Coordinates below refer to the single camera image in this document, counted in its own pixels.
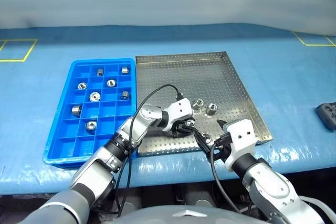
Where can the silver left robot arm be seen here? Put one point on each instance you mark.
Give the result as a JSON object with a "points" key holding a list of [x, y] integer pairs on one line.
{"points": [[92, 166]]}

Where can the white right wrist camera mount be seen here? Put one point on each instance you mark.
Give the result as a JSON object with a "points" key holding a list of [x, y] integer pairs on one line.
{"points": [[242, 136]]}

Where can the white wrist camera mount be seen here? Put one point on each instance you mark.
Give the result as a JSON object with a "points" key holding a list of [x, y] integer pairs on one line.
{"points": [[242, 136], [181, 110]]}

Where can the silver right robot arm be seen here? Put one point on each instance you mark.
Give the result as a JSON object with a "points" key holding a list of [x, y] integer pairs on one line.
{"points": [[270, 182]]}

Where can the metal nut right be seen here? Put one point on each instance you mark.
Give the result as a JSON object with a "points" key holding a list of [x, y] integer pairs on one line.
{"points": [[211, 109]]}

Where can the black controller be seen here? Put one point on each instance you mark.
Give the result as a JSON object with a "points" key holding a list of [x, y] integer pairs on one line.
{"points": [[326, 115]]}

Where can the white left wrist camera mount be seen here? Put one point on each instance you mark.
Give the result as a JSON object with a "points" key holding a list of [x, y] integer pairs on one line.
{"points": [[181, 110]]}

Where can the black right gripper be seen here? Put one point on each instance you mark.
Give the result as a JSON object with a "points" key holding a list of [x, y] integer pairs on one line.
{"points": [[224, 150]]}

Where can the perforated steel tray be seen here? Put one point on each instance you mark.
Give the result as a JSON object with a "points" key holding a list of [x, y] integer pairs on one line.
{"points": [[210, 77]]}

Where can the blue plastic compartment tray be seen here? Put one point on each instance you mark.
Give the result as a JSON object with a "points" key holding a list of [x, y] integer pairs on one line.
{"points": [[65, 134]]}

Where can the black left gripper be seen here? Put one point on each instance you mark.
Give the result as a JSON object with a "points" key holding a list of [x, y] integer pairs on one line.
{"points": [[179, 129]]}

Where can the grey robot torso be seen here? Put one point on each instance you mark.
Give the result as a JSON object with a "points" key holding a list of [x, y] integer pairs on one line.
{"points": [[183, 216]]}

